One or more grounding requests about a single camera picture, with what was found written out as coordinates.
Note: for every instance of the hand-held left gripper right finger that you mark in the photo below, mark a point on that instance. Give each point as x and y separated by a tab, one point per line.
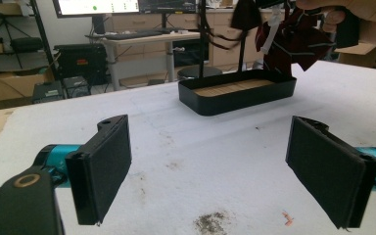
326	169

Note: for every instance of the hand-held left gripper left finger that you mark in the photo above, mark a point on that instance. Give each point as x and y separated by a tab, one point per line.
104	163

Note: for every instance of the striped dark red bow tie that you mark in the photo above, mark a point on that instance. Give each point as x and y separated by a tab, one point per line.
293	42

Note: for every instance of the plain dark red bow tie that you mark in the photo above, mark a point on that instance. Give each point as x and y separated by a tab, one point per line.
246	16

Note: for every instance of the black rack with wooden tray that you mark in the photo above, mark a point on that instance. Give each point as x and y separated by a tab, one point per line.
235	101

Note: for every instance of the open cardboard box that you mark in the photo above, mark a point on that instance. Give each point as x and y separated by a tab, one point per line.
368	55

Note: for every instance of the grey power supply unit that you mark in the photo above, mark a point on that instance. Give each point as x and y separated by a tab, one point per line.
75	86
47	92

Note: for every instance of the black computer tower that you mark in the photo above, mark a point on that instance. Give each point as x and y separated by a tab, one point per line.
78	62

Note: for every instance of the white foam mat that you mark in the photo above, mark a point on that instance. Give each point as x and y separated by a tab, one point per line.
209	163

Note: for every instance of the large cardboard box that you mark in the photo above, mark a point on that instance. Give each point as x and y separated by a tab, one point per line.
13	84

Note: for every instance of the wooden cabinets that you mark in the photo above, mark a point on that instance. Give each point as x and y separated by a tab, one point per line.
228	55

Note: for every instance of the grey desk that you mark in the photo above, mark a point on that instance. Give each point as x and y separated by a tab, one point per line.
150	39

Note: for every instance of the black round stool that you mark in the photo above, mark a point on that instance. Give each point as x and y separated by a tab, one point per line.
199	71

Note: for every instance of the black keyboard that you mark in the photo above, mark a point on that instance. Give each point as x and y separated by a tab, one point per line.
133	34

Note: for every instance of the black bag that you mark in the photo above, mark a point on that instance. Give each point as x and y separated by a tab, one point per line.
26	44

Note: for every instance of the black metal shelf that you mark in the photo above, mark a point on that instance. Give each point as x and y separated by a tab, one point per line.
40	32

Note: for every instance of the bright computer monitor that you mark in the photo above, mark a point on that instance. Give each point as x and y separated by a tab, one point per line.
94	6

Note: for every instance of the dark computer monitor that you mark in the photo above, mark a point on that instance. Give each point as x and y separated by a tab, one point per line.
166	5

